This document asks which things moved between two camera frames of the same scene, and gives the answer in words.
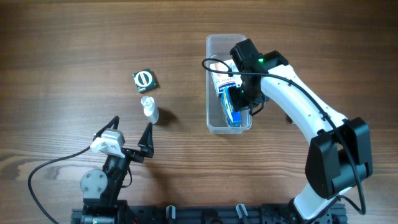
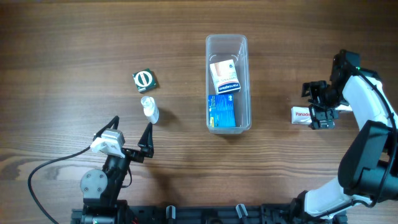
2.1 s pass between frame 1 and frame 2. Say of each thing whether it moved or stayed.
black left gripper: stayed
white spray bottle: stayed
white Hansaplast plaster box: stayed
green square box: stayed
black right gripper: moved
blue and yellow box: moved
